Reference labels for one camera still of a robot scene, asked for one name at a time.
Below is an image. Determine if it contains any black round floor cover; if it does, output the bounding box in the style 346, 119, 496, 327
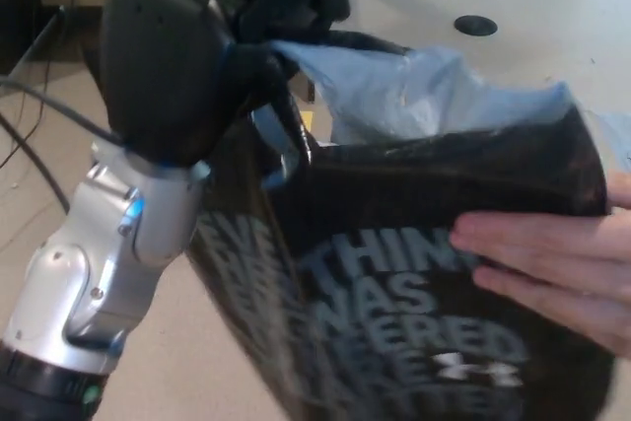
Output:
454, 15, 499, 37

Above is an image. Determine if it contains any bare person hand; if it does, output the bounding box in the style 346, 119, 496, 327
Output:
452, 172, 631, 359

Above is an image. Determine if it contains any black robot wrist cable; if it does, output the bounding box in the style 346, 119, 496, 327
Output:
0, 76, 125, 147

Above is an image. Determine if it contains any black printed plastic bag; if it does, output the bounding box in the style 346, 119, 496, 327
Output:
189, 29, 618, 421

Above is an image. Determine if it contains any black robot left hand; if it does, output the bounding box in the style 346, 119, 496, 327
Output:
101, 0, 351, 167

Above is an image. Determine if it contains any thick black cable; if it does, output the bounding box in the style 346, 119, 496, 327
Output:
0, 112, 71, 211

